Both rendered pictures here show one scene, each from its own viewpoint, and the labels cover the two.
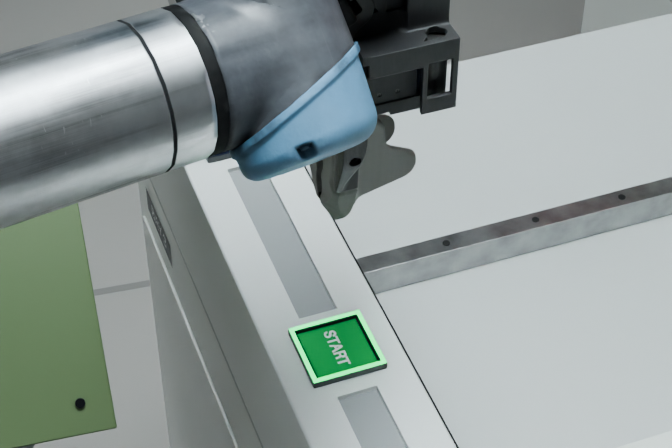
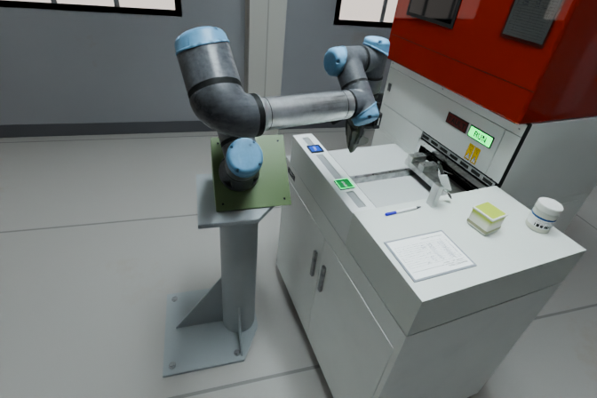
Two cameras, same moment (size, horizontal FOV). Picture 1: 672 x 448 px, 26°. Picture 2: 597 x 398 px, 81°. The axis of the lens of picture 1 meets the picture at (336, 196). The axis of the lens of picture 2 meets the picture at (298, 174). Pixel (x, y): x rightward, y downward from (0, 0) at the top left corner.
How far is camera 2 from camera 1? 40 cm
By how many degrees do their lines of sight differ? 10
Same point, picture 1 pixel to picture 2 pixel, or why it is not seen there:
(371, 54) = not seen: hidden behind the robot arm
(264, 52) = (363, 98)
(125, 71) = (342, 96)
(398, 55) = not seen: hidden behind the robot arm
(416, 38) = not seen: hidden behind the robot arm
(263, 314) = (328, 178)
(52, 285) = (280, 174)
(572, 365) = (383, 200)
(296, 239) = (331, 167)
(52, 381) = (279, 193)
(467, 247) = (360, 178)
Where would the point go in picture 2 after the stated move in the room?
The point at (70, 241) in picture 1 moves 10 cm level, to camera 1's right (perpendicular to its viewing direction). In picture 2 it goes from (283, 165) to (309, 167)
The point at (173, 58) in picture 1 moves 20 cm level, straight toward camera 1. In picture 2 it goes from (349, 96) to (376, 131)
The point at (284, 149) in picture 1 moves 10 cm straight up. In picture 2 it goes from (365, 115) to (373, 77)
